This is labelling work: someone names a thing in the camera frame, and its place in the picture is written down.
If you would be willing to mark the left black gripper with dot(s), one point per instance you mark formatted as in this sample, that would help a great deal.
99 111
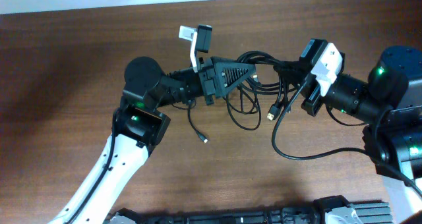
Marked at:
210 81

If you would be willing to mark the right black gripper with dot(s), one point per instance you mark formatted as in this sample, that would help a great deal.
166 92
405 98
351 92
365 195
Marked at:
312 97

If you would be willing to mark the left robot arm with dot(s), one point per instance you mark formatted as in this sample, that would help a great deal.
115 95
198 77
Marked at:
137 127

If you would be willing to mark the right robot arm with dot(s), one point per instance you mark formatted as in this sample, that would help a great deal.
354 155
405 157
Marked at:
389 104

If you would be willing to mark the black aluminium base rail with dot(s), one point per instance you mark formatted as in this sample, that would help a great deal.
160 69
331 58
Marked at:
332 209

